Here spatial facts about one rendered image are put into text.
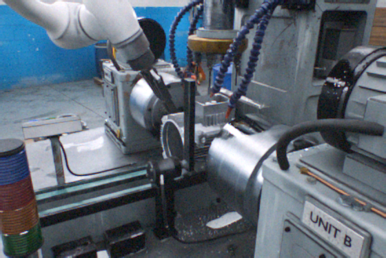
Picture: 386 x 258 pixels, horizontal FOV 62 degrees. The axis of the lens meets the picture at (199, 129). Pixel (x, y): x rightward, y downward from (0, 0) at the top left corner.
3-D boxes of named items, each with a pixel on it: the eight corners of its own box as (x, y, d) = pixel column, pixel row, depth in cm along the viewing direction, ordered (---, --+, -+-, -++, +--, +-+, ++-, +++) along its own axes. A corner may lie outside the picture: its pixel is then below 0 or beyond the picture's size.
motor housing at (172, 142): (209, 148, 121) (210, 99, 115) (240, 170, 106) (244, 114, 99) (160, 160, 112) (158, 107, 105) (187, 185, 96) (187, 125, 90)
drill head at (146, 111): (169, 114, 159) (168, 63, 150) (208, 141, 130) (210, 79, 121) (119, 123, 147) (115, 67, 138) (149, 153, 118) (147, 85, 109)
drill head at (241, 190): (256, 173, 106) (262, 98, 97) (373, 252, 73) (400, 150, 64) (188, 192, 94) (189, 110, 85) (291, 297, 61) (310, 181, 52)
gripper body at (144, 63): (153, 47, 90) (169, 75, 95) (142, 44, 96) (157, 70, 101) (131, 63, 88) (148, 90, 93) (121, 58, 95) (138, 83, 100)
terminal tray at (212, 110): (216, 113, 113) (217, 92, 110) (235, 122, 104) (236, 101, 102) (186, 118, 107) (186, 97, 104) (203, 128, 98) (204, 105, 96)
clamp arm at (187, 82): (191, 166, 92) (192, 77, 83) (196, 170, 90) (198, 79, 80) (180, 168, 90) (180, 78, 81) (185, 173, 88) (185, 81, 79)
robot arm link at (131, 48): (134, 25, 94) (144, 43, 97) (107, 43, 92) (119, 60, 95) (145, 27, 86) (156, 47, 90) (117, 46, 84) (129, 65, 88)
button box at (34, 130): (79, 131, 112) (76, 116, 112) (83, 130, 106) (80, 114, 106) (24, 140, 104) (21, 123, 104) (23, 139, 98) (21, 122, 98)
